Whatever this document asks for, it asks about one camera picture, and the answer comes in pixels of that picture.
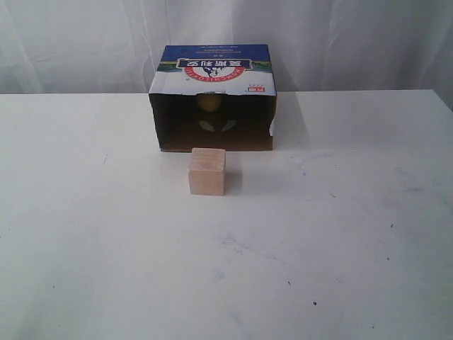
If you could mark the yellow tennis ball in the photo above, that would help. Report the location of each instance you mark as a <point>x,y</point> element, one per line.
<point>209,102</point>

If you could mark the light wooden cube block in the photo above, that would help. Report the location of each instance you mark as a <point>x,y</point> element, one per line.
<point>206,171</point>

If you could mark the blue white cardboard box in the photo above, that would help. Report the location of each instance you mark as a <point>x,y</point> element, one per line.
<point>242,74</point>

